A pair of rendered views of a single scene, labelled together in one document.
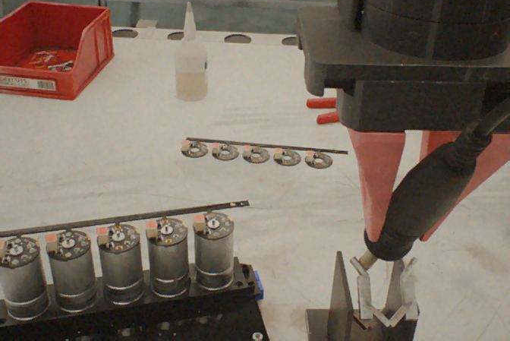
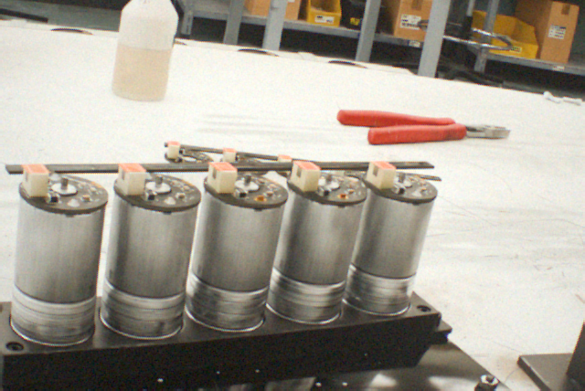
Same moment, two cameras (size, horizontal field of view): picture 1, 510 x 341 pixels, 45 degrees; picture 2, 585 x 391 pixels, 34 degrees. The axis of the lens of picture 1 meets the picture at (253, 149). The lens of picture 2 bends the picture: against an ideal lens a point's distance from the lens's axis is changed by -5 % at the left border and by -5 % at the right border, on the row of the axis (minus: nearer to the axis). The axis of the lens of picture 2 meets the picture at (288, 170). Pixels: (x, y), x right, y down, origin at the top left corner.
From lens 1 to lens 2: 20 cm
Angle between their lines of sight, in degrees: 21
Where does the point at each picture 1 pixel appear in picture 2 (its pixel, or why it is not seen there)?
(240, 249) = not seen: hidden behind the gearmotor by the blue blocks
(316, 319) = (544, 365)
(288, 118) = (318, 134)
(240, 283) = (423, 309)
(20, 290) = (70, 272)
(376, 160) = not seen: outside the picture
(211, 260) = (399, 248)
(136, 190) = not seen: hidden behind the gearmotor
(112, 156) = (47, 157)
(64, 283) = (148, 269)
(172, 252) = (347, 221)
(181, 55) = (141, 16)
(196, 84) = (156, 71)
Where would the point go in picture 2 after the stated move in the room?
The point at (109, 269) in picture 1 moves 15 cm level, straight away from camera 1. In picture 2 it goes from (231, 249) to (60, 91)
